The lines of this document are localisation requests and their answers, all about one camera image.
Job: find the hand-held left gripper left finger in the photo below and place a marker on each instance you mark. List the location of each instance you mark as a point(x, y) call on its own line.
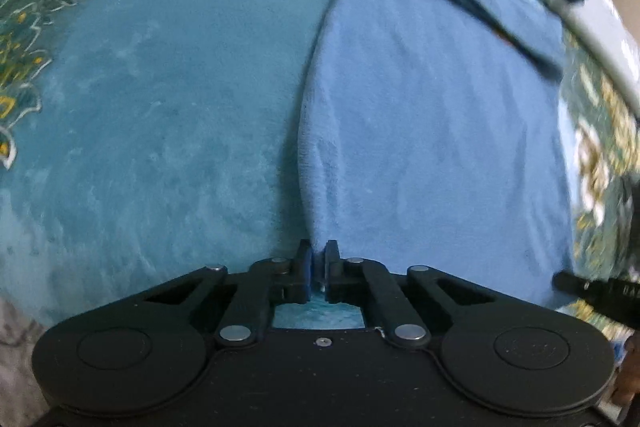
point(303, 268)

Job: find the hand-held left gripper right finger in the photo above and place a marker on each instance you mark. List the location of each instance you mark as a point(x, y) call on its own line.
point(331, 268)

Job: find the teal floral printed blanket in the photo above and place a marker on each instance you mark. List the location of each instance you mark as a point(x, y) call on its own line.
point(165, 107)

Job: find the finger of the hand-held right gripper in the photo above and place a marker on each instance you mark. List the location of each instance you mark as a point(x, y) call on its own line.
point(595, 291)

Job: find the light blue fleece garment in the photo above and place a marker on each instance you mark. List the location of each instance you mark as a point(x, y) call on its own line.
point(430, 147)

